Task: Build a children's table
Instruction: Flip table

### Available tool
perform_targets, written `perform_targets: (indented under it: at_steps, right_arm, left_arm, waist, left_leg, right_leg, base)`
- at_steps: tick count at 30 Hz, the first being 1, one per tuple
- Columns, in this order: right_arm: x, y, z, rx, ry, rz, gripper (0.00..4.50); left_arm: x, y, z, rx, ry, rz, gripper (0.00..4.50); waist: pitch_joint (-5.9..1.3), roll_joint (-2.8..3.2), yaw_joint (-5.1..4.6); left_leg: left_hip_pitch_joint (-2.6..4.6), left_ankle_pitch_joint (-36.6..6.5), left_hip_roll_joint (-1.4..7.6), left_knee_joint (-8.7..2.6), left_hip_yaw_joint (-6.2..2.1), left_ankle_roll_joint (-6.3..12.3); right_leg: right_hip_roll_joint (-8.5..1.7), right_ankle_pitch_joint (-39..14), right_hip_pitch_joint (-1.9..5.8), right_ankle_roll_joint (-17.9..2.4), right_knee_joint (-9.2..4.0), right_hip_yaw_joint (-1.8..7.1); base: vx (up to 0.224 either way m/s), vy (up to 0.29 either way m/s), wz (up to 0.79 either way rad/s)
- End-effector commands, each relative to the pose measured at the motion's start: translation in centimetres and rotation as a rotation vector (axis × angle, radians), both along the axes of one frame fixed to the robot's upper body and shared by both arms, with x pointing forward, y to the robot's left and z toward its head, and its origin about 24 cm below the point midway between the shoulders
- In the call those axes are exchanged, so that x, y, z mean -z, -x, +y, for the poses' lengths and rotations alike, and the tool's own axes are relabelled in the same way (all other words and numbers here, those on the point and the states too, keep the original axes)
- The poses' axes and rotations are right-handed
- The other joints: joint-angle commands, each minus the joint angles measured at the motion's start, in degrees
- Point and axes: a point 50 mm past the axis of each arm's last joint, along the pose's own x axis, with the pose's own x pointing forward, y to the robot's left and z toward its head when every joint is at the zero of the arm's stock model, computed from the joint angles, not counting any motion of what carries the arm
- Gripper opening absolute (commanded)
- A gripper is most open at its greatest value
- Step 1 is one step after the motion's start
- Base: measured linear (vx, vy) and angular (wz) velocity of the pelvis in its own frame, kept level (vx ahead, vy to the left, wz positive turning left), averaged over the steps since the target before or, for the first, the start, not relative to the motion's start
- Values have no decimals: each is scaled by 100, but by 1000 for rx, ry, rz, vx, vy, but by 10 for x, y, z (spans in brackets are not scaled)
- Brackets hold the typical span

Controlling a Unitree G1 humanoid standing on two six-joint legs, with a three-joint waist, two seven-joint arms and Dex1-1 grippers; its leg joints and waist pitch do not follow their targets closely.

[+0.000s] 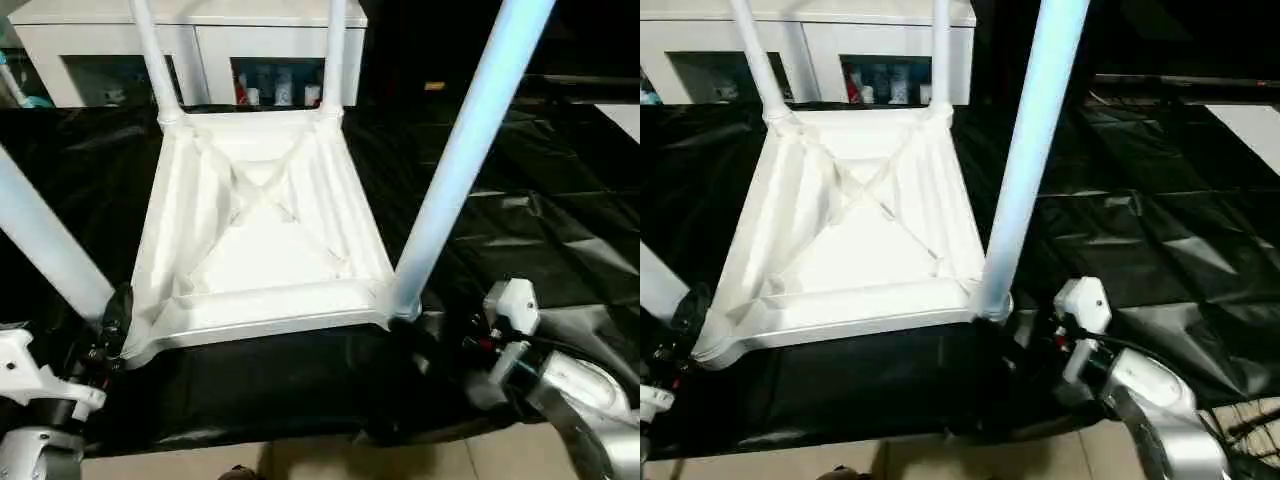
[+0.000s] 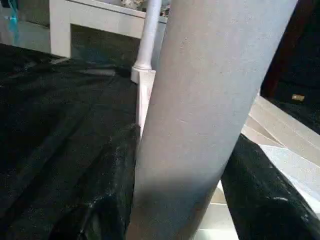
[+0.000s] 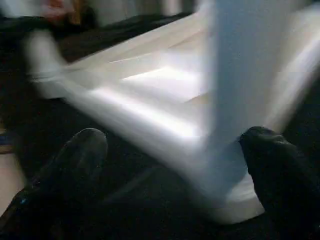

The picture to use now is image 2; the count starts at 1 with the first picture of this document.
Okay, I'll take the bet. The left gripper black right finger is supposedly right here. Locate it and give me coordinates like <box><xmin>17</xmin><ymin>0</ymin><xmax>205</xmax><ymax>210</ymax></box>
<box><xmin>221</xmin><ymin>133</ymin><xmax>320</xmax><ymax>240</ymax></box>

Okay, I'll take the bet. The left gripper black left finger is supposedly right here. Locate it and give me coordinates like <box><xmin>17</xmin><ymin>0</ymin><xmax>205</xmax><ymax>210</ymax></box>
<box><xmin>50</xmin><ymin>124</ymin><xmax>141</xmax><ymax>240</ymax></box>

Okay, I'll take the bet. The white plastic table top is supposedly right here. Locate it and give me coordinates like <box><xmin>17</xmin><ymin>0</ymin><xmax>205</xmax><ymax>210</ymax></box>
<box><xmin>131</xmin><ymin>67</ymin><xmax>320</xmax><ymax>240</ymax></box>

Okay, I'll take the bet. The white plastic table leg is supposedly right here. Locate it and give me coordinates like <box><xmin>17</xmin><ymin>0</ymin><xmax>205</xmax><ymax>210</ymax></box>
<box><xmin>126</xmin><ymin>0</ymin><xmax>300</xmax><ymax>240</ymax></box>
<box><xmin>131</xmin><ymin>0</ymin><xmax>164</xmax><ymax>77</ymax></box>

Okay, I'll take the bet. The black plastic mat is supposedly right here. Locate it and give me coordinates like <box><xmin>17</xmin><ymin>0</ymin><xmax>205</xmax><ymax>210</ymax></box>
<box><xmin>0</xmin><ymin>25</ymin><xmax>143</xmax><ymax>240</ymax></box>

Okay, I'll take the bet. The beige plush toy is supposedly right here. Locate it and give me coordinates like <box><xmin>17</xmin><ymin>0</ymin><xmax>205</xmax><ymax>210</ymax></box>
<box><xmin>120</xmin><ymin>0</ymin><xmax>147</xmax><ymax>11</ymax></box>

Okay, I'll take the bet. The teal and white pole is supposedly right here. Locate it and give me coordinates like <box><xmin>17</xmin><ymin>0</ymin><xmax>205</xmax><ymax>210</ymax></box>
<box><xmin>0</xmin><ymin>0</ymin><xmax>22</xmax><ymax>45</ymax></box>

